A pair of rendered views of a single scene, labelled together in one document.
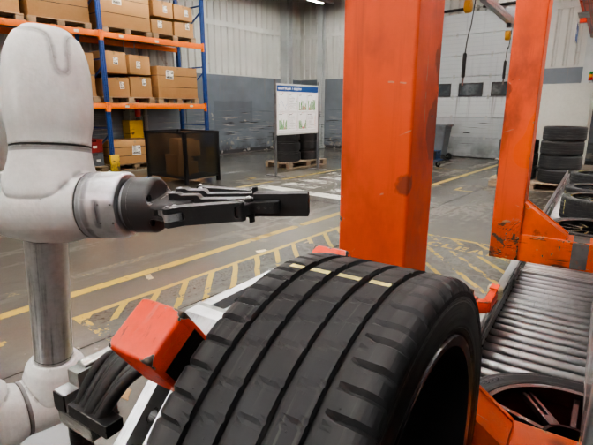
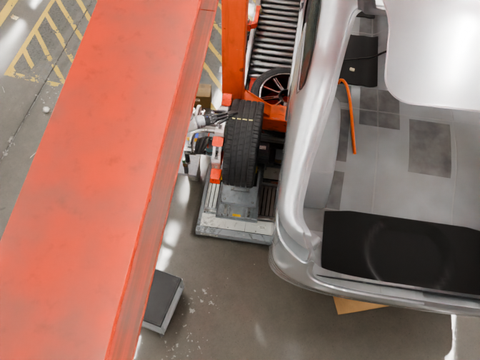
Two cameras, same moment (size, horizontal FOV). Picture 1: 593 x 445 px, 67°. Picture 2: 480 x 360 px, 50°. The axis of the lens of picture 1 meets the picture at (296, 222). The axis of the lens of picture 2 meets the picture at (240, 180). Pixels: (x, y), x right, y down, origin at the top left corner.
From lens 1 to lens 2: 320 cm
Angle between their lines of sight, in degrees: 51
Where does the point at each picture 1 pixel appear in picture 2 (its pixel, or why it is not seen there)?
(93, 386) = (197, 148)
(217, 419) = (235, 151)
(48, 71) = not seen: hidden behind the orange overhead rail
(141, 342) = (218, 143)
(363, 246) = (230, 81)
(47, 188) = (192, 126)
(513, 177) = not seen: outside the picture
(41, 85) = not seen: hidden behind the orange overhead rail
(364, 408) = (255, 144)
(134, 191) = (208, 121)
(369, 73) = (230, 46)
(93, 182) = (199, 121)
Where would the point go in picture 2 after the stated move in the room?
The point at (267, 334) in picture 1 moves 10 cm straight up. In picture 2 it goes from (237, 136) to (237, 128)
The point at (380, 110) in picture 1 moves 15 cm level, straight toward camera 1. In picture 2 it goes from (234, 54) to (239, 70)
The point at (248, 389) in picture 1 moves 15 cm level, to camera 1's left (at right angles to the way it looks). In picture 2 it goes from (238, 145) to (218, 153)
